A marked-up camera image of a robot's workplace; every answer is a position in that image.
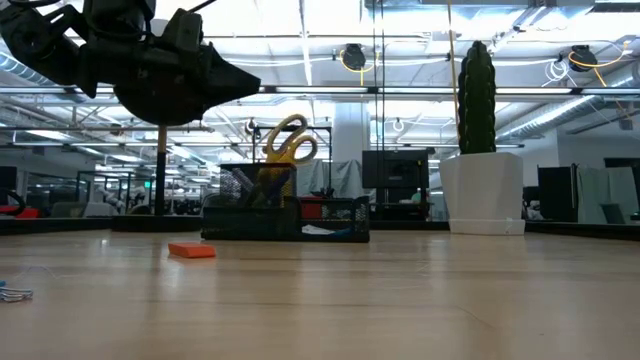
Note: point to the red box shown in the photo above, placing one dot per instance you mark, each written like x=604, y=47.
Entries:
x=311, y=207

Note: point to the white globe table lamp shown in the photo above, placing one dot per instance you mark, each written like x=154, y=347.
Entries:
x=161, y=175

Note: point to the red cart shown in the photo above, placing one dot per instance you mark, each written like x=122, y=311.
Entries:
x=20, y=212

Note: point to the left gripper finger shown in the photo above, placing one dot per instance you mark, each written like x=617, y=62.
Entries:
x=225, y=75
x=230, y=95

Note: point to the black aluminium table frame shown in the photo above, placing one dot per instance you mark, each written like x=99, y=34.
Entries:
x=60, y=226

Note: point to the orange eraser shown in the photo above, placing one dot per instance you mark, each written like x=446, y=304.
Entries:
x=191, y=250

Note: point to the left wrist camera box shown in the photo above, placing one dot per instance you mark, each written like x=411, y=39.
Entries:
x=181, y=30

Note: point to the pale partition panel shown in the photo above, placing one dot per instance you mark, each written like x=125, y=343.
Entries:
x=607, y=195

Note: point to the white hexagonal plant pot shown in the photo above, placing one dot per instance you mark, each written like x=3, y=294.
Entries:
x=482, y=195

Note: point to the purple-blue marbled pen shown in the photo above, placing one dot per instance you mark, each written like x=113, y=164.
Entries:
x=270, y=195

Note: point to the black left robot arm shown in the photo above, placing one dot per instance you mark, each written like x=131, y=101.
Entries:
x=40, y=45

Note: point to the green cactus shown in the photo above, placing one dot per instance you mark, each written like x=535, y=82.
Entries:
x=476, y=100

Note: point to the black mesh desk organizer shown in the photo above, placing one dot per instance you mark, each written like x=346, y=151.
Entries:
x=240, y=225

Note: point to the black cabinet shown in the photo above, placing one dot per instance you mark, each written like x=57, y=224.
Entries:
x=556, y=195

